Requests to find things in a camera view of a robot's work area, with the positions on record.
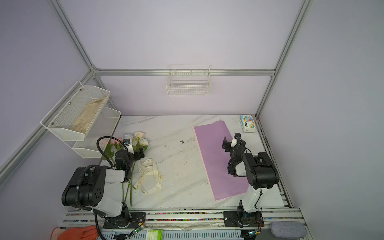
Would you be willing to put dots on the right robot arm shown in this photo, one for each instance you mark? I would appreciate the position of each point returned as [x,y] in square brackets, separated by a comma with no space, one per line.
[261,175]

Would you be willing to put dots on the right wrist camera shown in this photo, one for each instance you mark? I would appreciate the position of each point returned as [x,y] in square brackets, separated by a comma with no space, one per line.
[237,140]

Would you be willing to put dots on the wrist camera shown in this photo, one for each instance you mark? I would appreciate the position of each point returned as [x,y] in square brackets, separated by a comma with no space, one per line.
[237,140]
[128,145]

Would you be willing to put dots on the white blue fake rose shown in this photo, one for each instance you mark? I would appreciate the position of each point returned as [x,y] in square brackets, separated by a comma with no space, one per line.
[127,136]

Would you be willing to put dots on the pink fake rose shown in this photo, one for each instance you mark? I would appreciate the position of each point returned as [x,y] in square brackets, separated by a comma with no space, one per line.
[110,151]

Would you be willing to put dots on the white wire wall basket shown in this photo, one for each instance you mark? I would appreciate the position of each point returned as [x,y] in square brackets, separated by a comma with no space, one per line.
[188,80]

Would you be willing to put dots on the beige cloth in shelf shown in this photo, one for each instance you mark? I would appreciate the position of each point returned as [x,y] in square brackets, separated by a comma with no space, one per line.
[84,120]

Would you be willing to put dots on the green label box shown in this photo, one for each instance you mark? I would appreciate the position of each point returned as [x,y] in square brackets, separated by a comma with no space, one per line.
[154,235]

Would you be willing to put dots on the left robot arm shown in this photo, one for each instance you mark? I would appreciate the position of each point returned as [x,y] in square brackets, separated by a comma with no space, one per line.
[86,188]

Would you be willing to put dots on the orange rubber glove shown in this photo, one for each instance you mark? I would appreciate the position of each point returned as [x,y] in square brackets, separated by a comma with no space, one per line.
[85,233]

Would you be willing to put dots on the cream printed ribbon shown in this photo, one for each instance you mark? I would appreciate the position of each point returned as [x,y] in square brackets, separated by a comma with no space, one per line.
[149,168]

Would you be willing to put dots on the upper white mesh shelf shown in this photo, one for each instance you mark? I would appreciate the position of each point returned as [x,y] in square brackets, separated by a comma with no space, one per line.
[59,119]

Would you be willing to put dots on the white mesh shelf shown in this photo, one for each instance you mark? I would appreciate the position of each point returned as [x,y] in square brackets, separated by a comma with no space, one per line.
[59,119]
[104,125]

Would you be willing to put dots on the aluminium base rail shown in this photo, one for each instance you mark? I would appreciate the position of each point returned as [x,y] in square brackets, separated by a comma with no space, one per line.
[210,224]

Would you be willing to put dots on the grey sponge pad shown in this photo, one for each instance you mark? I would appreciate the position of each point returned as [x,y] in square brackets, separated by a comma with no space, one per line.
[288,230]

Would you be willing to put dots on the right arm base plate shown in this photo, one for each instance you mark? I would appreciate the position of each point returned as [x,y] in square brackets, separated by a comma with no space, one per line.
[243,219]

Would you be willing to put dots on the pink purple wrapping paper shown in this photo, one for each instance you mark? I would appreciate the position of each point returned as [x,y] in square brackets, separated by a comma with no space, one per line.
[209,139]

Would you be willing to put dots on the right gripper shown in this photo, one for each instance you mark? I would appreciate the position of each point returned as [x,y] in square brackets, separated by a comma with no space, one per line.
[227,144]

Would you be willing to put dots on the lower white mesh shelf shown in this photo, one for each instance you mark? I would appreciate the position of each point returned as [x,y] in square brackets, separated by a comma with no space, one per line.
[104,125]

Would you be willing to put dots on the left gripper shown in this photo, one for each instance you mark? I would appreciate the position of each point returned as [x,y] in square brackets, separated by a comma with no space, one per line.
[135,154]

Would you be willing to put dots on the tissue pack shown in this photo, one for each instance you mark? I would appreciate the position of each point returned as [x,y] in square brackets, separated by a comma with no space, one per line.
[248,123]

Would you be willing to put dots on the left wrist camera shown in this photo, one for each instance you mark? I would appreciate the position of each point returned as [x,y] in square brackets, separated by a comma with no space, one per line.
[128,145]

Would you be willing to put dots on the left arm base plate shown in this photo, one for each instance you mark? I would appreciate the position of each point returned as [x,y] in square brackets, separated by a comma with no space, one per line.
[132,221]

